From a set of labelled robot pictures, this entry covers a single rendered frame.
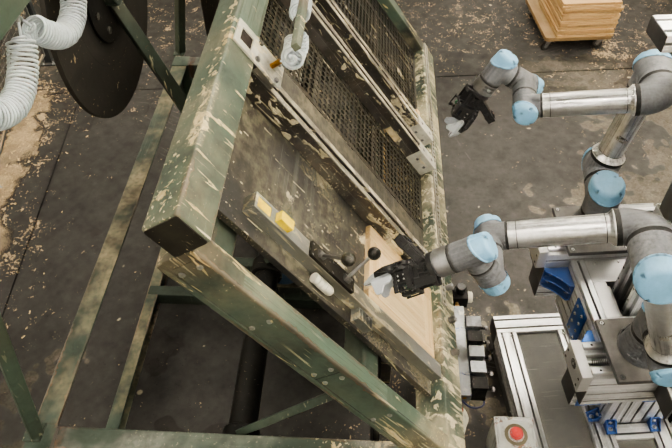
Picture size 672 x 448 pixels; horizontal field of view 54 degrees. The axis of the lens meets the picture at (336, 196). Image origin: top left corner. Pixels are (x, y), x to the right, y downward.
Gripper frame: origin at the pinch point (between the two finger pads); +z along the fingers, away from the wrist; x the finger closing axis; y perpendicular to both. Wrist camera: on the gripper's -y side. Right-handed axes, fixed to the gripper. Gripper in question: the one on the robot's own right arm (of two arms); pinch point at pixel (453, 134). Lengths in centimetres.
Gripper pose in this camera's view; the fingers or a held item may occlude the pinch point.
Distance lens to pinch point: 239.1
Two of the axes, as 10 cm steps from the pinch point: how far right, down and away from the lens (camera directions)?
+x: 0.5, 7.2, -7.0
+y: -8.9, -2.8, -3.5
